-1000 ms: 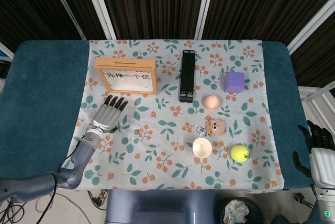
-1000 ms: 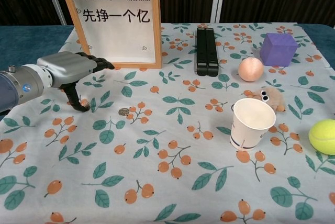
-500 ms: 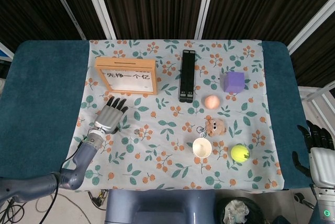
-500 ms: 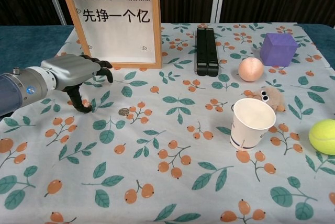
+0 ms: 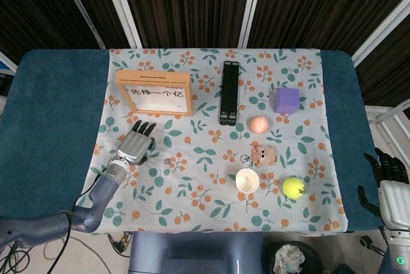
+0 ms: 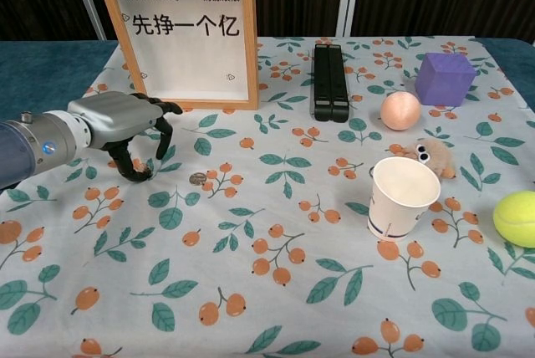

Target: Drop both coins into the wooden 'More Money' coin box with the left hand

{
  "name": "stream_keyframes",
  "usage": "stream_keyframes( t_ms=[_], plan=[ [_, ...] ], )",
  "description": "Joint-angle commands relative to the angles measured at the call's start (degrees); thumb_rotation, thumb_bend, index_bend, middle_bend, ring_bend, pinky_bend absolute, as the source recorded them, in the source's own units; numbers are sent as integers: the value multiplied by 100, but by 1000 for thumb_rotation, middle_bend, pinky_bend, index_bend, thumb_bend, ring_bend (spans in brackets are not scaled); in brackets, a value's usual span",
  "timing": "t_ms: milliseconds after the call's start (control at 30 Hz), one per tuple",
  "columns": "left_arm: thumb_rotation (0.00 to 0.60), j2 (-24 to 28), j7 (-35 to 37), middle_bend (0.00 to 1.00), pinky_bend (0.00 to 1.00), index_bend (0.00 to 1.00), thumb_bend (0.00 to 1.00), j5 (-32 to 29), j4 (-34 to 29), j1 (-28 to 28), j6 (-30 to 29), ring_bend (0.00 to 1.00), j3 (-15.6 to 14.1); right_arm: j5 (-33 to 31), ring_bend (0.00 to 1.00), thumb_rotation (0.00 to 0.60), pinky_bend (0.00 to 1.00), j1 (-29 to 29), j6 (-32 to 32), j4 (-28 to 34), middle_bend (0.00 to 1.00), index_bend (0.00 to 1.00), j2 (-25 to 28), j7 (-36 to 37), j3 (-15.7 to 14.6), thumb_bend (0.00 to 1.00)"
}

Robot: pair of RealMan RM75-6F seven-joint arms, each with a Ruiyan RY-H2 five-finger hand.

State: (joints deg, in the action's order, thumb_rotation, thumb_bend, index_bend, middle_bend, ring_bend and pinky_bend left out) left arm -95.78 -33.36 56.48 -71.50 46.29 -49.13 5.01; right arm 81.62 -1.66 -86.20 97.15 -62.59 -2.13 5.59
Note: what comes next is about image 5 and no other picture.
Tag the black power plugs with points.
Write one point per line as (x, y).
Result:
(120, 243)

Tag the white blue board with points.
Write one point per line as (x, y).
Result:
(6, 64)

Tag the floral printed tablecloth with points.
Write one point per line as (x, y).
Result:
(198, 174)

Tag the yellow tennis ball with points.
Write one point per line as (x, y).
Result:
(293, 187)

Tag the dark slatted partition panel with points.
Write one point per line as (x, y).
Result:
(189, 5)
(320, 5)
(38, 5)

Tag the thin grey partition post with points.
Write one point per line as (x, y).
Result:
(80, 8)

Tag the black rectangular bar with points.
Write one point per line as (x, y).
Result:
(229, 94)

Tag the white paper cup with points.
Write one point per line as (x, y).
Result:
(247, 180)

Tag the black trash bin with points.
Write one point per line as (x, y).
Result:
(293, 259)

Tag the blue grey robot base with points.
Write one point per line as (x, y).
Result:
(195, 254)

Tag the white metal frame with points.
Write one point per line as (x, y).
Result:
(387, 114)

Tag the white partition post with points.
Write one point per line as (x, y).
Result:
(253, 2)
(120, 5)
(381, 30)

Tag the peach coloured ball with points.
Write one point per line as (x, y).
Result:
(259, 125)

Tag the silver coin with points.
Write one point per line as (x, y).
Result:
(167, 160)

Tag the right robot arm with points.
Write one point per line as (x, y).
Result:
(398, 253)

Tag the teal table cover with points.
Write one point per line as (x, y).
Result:
(57, 110)

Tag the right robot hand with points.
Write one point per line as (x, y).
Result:
(395, 200)

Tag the wooden coin box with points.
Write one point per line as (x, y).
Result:
(153, 78)

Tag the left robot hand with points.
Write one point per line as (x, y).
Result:
(134, 147)

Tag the purple foam cube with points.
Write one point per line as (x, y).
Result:
(286, 101)

